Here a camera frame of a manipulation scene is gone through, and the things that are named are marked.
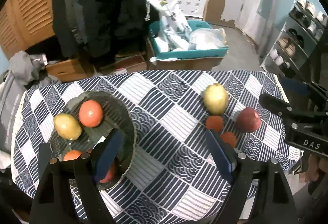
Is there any small tangerine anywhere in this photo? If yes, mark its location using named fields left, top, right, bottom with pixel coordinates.
left=220, top=132, right=237, bottom=148
left=205, top=116, right=224, bottom=132

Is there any white printed rice bag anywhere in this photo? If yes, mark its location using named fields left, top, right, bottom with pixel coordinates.
left=146, top=0, right=192, bottom=52

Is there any pile of clothes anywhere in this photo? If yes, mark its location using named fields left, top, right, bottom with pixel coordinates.
left=1, top=51, right=62, bottom=100

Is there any large orange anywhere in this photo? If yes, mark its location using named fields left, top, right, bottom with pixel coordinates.
left=63, top=150, right=83, bottom=161

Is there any yellow pear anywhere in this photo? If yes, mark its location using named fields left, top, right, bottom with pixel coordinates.
left=53, top=113, right=82, bottom=141
left=204, top=83, right=229, bottom=115

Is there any flat cardboard box red label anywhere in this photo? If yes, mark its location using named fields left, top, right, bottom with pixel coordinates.
left=98, top=53, right=148, bottom=76

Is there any white storage drawer box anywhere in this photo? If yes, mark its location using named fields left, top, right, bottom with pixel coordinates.
left=178, top=0, right=207, bottom=19

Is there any right hand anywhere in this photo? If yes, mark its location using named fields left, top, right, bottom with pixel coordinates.
left=305, top=154, right=327, bottom=194

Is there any red apple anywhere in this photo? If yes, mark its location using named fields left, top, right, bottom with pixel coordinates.
left=99, top=163, right=117, bottom=183
left=236, top=107, right=261, bottom=132

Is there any green glass plate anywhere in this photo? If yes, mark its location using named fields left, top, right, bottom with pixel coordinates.
left=49, top=91, right=136, bottom=191

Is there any clear plastic bag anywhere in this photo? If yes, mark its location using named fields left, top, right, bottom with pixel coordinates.
left=188, top=28, right=227, bottom=50

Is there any wooden louvered wardrobe door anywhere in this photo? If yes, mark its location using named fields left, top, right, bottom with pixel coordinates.
left=1, top=0, right=55, bottom=59

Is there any metal shoe rack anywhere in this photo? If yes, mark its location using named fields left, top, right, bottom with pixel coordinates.
left=261, top=0, right=327, bottom=81

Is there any teal plastic crate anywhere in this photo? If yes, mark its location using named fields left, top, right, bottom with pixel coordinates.
left=149, top=20, right=229, bottom=60

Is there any blue patterned tablecloth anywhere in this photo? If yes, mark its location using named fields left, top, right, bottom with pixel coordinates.
left=11, top=70, right=302, bottom=223

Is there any grey tote bag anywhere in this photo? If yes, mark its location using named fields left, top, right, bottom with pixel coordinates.
left=1, top=71, right=26, bottom=167

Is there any black hanging coat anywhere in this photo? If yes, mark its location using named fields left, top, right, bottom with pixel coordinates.
left=52, top=0, right=158, bottom=67

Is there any wooden drawer base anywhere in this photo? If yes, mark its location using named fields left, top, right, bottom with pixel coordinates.
left=46, top=59, right=87, bottom=82

